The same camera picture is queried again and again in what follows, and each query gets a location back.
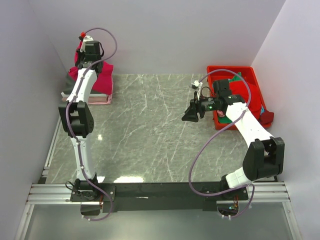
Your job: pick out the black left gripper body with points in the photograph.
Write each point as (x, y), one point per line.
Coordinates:
(82, 57)

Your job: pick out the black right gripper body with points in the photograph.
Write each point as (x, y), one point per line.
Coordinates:
(204, 105)

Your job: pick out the crimson t shirt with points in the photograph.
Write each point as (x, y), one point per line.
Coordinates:
(104, 79)

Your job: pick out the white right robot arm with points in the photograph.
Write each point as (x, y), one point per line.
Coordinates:
(265, 153)

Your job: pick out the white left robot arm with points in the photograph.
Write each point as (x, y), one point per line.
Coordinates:
(77, 120)

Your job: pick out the pink garment in bin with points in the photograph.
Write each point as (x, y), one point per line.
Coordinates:
(220, 114)

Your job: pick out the red plastic bin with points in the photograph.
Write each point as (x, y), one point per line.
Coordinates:
(257, 104)

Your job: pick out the dark grey folded shirt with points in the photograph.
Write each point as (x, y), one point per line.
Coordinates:
(69, 85)

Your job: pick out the maroon garment on bin edge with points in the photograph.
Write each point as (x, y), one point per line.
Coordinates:
(266, 118)

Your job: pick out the pink folded shirt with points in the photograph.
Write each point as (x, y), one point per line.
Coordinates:
(110, 89)

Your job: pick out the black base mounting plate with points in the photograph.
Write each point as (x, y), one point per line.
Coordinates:
(152, 196)

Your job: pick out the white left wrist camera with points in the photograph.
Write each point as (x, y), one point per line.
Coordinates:
(84, 37)

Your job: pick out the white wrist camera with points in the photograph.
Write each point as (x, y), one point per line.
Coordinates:
(84, 37)
(197, 86)

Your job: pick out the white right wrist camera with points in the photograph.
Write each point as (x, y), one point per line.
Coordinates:
(197, 86)

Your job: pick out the aluminium frame rail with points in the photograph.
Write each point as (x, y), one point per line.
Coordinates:
(58, 194)

